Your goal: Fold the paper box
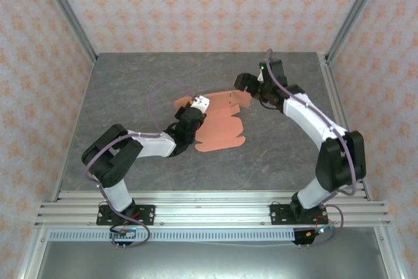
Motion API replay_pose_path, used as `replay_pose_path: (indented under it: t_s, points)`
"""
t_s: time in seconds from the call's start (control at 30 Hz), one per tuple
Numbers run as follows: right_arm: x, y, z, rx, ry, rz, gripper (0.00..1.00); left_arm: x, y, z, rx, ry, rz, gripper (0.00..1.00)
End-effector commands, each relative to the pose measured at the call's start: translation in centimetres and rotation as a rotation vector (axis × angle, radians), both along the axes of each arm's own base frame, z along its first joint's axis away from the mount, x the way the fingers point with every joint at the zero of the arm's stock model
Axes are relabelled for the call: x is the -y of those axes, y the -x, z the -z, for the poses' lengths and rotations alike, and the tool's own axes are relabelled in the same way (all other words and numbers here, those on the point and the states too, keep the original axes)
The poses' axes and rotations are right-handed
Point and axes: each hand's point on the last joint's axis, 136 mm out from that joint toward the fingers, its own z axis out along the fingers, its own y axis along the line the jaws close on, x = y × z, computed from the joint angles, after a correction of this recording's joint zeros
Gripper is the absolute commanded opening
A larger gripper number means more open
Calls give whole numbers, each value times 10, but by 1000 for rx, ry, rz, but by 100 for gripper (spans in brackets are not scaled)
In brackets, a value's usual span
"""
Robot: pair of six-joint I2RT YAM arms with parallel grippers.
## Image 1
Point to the aluminium table side rail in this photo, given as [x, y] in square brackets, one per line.
[339, 112]

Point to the aluminium corner post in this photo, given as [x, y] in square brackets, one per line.
[356, 11]
[65, 11]

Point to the orange paper box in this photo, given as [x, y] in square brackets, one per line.
[222, 128]

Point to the small electronics board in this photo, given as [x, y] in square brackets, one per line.
[125, 234]
[308, 235]

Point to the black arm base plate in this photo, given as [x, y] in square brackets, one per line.
[147, 213]
[277, 215]

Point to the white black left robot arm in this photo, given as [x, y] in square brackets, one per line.
[153, 143]

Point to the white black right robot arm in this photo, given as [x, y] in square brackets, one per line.
[310, 119]

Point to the wide aluminium base rail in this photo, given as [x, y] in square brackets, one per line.
[212, 218]

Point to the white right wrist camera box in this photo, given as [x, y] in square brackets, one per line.
[260, 76]

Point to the grey metal bottom panel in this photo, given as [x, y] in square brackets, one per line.
[196, 259]

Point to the narrow aluminium crossbeam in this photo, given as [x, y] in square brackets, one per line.
[212, 195]

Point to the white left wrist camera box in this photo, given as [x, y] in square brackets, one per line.
[200, 102]

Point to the aluminium lower frame bar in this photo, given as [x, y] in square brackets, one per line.
[393, 256]
[31, 256]

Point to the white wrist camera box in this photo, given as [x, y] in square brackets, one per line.
[200, 102]
[260, 76]

